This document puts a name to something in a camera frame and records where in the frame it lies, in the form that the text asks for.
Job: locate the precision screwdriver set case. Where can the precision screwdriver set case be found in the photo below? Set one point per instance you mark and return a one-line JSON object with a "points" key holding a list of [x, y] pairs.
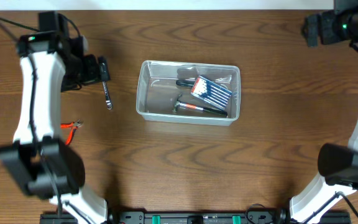
{"points": [[210, 92]]}

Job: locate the small claw hammer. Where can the small claw hammer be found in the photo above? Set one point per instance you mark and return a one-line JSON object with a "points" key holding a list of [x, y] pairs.
{"points": [[184, 108]]}

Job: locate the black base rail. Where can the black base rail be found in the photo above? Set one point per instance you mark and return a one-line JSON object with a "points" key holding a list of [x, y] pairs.
{"points": [[253, 216]]}

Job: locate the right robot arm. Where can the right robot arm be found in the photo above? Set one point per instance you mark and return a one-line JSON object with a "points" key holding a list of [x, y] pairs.
{"points": [[337, 175]]}

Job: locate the black handled screwdriver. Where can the black handled screwdriver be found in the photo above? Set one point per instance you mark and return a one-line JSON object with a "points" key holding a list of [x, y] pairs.
{"points": [[185, 83]]}

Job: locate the silver ring wrench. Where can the silver ring wrench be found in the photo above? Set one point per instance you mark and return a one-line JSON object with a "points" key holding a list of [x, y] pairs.
{"points": [[107, 96]]}

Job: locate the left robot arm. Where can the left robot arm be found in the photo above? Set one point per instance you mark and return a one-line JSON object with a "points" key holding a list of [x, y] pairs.
{"points": [[39, 160]]}

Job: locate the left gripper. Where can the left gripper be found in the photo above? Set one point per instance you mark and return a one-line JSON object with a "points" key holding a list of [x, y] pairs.
{"points": [[91, 74]]}

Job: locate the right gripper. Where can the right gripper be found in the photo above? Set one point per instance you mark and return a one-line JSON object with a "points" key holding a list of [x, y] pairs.
{"points": [[329, 19]]}

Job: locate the clear plastic container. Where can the clear plastic container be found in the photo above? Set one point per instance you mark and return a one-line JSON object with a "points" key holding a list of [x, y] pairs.
{"points": [[157, 87]]}

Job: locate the red handled pliers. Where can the red handled pliers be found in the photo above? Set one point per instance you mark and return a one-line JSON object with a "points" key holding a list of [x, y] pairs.
{"points": [[73, 126]]}

